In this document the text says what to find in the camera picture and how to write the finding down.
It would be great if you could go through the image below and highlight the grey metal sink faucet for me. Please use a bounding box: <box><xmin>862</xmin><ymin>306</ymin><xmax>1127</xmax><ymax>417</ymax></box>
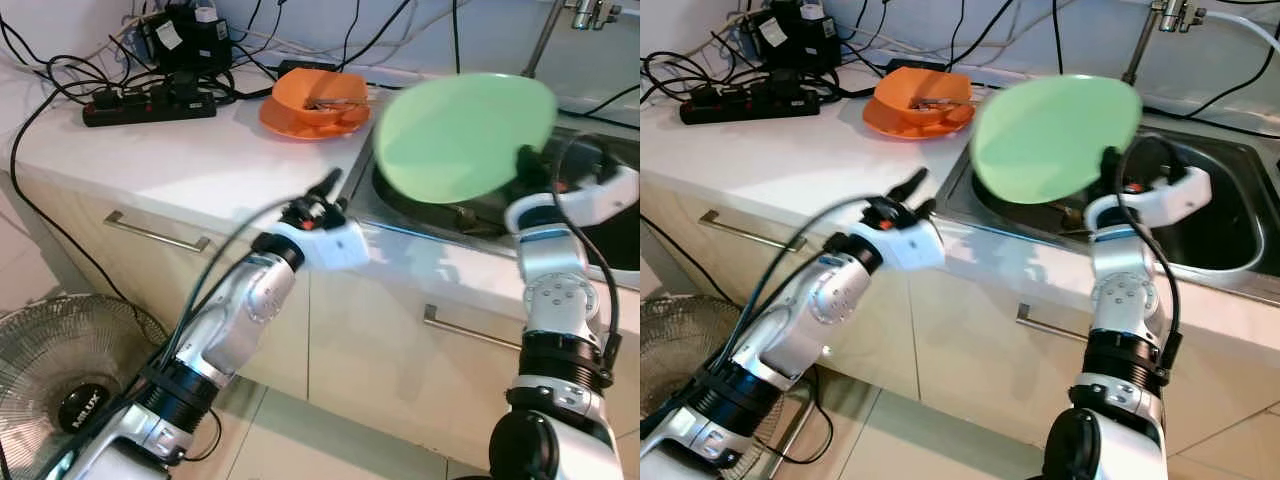
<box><xmin>520</xmin><ymin>0</ymin><xmax>616</xmax><ymax>79</ymax></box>
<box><xmin>1120</xmin><ymin>0</ymin><xmax>1206</xmax><ymax>86</ymax></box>

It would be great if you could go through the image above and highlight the green plate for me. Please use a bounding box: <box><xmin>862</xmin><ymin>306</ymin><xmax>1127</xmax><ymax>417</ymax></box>
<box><xmin>372</xmin><ymin>72</ymin><xmax>559</xmax><ymax>206</ymax></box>
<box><xmin>970</xmin><ymin>73</ymin><xmax>1144</xmax><ymax>206</ymax></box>

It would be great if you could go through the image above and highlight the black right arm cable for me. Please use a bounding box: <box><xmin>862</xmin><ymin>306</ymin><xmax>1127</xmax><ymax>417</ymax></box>
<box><xmin>1115</xmin><ymin>132</ymin><xmax>1186</xmax><ymax>371</ymax></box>
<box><xmin>550</xmin><ymin>130</ymin><xmax>626</xmax><ymax>371</ymax></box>

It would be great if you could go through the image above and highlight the black power strip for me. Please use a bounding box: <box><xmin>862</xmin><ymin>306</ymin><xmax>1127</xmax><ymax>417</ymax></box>
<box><xmin>680</xmin><ymin>88</ymin><xmax>816</xmax><ymax>125</ymax></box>
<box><xmin>82</xmin><ymin>88</ymin><xmax>218</xmax><ymax>128</ymax></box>

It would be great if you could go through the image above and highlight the stainless steel kitchen sink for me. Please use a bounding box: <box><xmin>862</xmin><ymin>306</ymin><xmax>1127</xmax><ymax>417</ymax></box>
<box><xmin>345</xmin><ymin>100</ymin><xmax>641</xmax><ymax>291</ymax></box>
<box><xmin>935</xmin><ymin>100</ymin><xmax>1280</xmax><ymax>306</ymax></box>

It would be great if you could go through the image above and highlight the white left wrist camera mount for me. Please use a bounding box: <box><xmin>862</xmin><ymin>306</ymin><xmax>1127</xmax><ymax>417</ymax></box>
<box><xmin>272</xmin><ymin>218</ymin><xmax>371</xmax><ymax>271</ymax></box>
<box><xmin>862</xmin><ymin>218</ymin><xmax>946</xmax><ymax>271</ymax></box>

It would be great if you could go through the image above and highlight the metal fan stand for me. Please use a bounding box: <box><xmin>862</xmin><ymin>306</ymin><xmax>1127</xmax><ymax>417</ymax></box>
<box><xmin>770</xmin><ymin>385</ymin><xmax>816</xmax><ymax>480</ymax></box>

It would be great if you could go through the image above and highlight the black cable hanging off counter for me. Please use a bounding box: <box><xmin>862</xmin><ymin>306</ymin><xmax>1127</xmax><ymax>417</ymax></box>
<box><xmin>8</xmin><ymin>85</ymin><xmax>111</xmax><ymax>301</ymax></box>
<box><xmin>640</xmin><ymin>215</ymin><xmax>701</xmax><ymax>291</ymax></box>

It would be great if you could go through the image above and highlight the cream cabinet door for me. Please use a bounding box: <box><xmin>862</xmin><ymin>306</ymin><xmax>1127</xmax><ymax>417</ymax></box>
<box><xmin>905</xmin><ymin>265</ymin><xmax>1280</xmax><ymax>461</ymax></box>
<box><xmin>640</xmin><ymin>185</ymin><xmax>916</xmax><ymax>401</ymax></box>
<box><xmin>303</xmin><ymin>265</ymin><xmax>641</xmax><ymax>471</ymax></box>
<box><xmin>10</xmin><ymin>170</ymin><xmax>311</xmax><ymax>401</ymax></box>

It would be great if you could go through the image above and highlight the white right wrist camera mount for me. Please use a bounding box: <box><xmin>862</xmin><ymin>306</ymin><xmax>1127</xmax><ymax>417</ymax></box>
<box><xmin>1085</xmin><ymin>165</ymin><xmax>1213</xmax><ymax>233</ymax></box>
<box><xmin>505</xmin><ymin>165</ymin><xmax>641</xmax><ymax>233</ymax></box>

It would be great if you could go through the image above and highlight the black box with white label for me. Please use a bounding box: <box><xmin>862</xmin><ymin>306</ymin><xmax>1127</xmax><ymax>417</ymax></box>
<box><xmin>137</xmin><ymin>8</ymin><xmax>233</xmax><ymax>76</ymax></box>
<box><xmin>740</xmin><ymin>5</ymin><xmax>841</xmax><ymax>76</ymax></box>

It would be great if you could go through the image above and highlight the silver bar cabinet handle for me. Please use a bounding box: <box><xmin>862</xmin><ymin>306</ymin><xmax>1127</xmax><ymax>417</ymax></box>
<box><xmin>1017</xmin><ymin>303</ymin><xmax>1096</xmax><ymax>346</ymax></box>
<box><xmin>422</xmin><ymin>303</ymin><xmax>526</xmax><ymax>351</ymax></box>
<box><xmin>700</xmin><ymin>210</ymin><xmax>801</xmax><ymax>251</ymax></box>
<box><xmin>103</xmin><ymin>210</ymin><xmax>211</xmax><ymax>253</ymax></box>

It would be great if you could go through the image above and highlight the orange plastic bowl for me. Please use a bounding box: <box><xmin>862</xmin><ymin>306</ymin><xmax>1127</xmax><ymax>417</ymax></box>
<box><xmin>875</xmin><ymin>67</ymin><xmax>973</xmax><ymax>126</ymax></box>
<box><xmin>272</xmin><ymin>68</ymin><xmax>369</xmax><ymax>126</ymax></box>

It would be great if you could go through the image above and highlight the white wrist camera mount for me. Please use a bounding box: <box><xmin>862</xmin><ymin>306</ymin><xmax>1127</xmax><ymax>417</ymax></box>
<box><xmin>862</xmin><ymin>218</ymin><xmax>946</xmax><ymax>271</ymax></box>
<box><xmin>272</xmin><ymin>218</ymin><xmax>371</xmax><ymax>271</ymax></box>
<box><xmin>505</xmin><ymin>165</ymin><xmax>641</xmax><ymax>233</ymax></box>
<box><xmin>1085</xmin><ymin>165</ymin><xmax>1213</xmax><ymax>233</ymax></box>

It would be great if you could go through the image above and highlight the orange plastic plate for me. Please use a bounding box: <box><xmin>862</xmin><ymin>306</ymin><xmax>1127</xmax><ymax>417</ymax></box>
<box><xmin>258</xmin><ymin>97</ymin><xmax>373</xmax><ymax>141</ymax></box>
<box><xmin>862</xmin><ymin>97</ymin><xmax>976</xmax><ymax>141</ymax></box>

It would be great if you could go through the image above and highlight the floor fan with wire grille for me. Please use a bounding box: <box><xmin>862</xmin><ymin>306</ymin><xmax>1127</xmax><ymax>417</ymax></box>
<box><xmin>0</xmin><ymin>293</ymin><xmax>171</xmax><ymax>480</ymax></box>
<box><xmin>640</xmin><ymin>295</ymin><xmax>801</xmax><ymax>480</ymax></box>

